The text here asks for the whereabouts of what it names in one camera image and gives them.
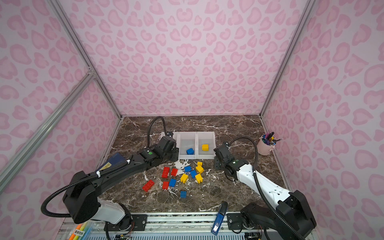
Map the red lego brick tall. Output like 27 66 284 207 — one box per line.
162 167 170 179

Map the red lego brick small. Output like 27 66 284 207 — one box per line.
171 168 178 177

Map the blue lego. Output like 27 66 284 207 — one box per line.
184 166 192 173
180 191 187 199
191 170 198 179
186 148 195 155

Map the blue lego mid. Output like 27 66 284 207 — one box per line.
169 179 177 188

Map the long red lego brick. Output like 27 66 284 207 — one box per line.
142 180 155 192

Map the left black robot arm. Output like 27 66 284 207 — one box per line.
41 128 179 231

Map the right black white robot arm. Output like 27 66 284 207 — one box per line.
214 141 317 240

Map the white bin middle compartment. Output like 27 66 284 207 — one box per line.
177 132 198 160

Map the white bin right compartment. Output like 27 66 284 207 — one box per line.
197 132 216 160

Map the blue lego front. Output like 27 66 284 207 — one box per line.
180 191 187 199

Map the pink pen cup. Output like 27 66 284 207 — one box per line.
257 132 283 156

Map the blue stapler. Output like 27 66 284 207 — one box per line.
211 201 228 236

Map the dark blue notebook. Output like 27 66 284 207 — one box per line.
97 153 126 171

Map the highlighter pen pack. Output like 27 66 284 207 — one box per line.
68 220 97 240

